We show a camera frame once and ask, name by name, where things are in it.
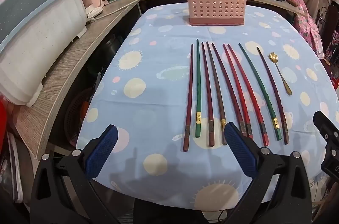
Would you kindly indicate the wooden counter shelf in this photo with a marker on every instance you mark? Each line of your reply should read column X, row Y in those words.
column 79, row 54

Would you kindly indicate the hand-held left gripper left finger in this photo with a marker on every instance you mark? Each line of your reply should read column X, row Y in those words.
column 102, row 152

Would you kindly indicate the white power strip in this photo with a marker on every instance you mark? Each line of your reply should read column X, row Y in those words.
column 94, row 13

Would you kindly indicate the brown chopstick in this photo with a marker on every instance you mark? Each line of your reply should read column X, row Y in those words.
column 215, row 86

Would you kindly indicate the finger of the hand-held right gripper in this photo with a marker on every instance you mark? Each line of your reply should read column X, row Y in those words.
column 327, row 127
column 332, row 160

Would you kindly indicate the bright red chopstick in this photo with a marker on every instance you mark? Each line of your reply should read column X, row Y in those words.
column 237, row 86
column 247, row 91

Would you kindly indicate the pink perforated utensil basket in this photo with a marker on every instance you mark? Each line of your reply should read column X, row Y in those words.
column 214, row 1

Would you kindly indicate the dark purple chopstick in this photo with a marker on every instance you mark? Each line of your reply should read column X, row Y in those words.
column 272, row 86

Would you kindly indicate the black iron chair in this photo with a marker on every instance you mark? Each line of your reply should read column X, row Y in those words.
column 329, row 25

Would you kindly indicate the green chopstick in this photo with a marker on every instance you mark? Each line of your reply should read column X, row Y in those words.
column 198, row 86
column 258, row 83

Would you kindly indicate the maroon chopstick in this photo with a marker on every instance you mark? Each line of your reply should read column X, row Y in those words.
column 227, row 81

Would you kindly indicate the blue printed tablecloth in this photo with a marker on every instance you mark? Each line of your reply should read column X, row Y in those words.
column 148, row 67

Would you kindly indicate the dark red chopstick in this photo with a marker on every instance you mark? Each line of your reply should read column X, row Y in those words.
column 207, row 96
column 189, row 96

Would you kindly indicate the pink floral garment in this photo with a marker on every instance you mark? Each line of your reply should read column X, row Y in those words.
column 304, row 20

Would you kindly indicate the gold flower spoon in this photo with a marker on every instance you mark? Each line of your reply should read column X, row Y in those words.
column 280, row 75

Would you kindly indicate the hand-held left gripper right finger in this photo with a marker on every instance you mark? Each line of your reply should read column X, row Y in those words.
column 239, row 149

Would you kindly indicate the white plastic dish box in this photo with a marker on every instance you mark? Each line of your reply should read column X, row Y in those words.
column 39, row 41

